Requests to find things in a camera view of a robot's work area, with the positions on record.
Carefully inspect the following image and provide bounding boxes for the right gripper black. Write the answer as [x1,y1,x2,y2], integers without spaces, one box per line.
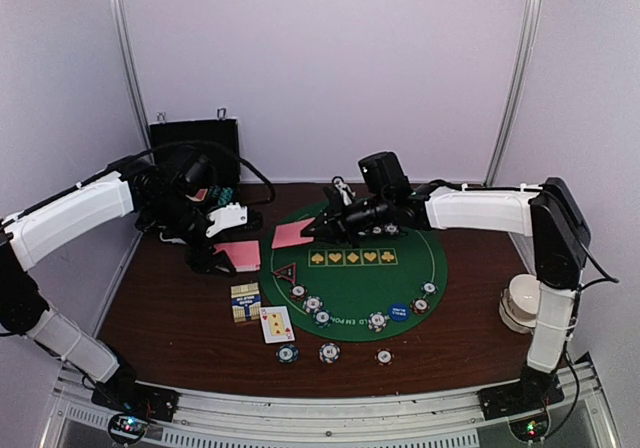
[302,191,392,249]

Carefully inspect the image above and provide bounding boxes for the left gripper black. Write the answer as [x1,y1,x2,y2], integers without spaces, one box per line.
[145,191,237,277]

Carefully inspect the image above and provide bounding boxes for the red checkered playing card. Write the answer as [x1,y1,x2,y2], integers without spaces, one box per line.
[271,218,314,250]

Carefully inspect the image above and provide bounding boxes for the red-backed card deck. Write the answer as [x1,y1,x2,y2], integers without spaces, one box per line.
[215,240,261,272]

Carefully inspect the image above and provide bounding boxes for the triangular black red dealer button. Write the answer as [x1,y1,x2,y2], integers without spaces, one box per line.
[271,262,297,285]

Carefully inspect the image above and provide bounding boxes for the face-up ten of hearts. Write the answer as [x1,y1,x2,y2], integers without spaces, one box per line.
[259,306,295,344]

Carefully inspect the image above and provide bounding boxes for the blue tan chip stack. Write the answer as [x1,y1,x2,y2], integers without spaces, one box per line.
[318,342,341,364]

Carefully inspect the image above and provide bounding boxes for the blue green chip stack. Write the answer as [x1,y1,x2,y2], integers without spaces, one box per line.
[276,343,299,364]

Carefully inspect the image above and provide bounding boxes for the brown orange chip stack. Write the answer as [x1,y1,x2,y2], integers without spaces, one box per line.
[375,349,394,366]

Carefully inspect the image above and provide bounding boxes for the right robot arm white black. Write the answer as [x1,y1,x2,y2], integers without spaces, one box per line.
[301,175,596,410]

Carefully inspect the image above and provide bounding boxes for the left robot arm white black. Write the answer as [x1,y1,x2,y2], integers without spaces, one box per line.
[1,140,263,412]

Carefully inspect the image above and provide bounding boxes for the playing cards in case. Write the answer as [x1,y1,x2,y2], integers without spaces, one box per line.
[187,189,209,203]

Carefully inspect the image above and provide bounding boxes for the teal chip row in case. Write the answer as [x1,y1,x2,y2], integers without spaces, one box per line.
[206,185,237,207]

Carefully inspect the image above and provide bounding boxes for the blue yellow card box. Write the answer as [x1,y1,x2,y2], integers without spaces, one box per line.
[230,282,262,323]

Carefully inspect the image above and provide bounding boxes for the round green poker mat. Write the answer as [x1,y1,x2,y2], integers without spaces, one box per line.
[259,202,448,342]

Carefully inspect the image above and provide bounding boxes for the black poker chip case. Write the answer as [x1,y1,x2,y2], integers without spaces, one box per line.
[149,118,241,215]

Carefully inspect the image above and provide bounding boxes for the blue small blind button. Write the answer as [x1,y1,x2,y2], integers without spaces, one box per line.
[388,303,411,322]

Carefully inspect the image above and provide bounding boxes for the stacked white bowls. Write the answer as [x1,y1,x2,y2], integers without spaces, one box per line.
[498,274,540,334]

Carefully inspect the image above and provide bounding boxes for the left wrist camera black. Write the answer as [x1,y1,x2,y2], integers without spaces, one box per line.
[167,147,215,196]

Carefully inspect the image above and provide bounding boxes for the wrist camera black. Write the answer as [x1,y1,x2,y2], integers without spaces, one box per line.
[167,147,215,196]
[358,151,412,200]

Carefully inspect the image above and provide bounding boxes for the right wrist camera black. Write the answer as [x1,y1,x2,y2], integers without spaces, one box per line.
[358,151,412,200]

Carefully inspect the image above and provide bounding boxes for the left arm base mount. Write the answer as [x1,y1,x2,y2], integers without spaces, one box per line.
[91,384,180,445]

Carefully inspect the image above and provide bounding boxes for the aluminium front rail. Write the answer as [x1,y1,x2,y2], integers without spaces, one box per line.
[36,361,622,447]

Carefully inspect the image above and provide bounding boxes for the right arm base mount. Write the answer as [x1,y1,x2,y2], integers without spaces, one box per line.
[478,383,565,443]

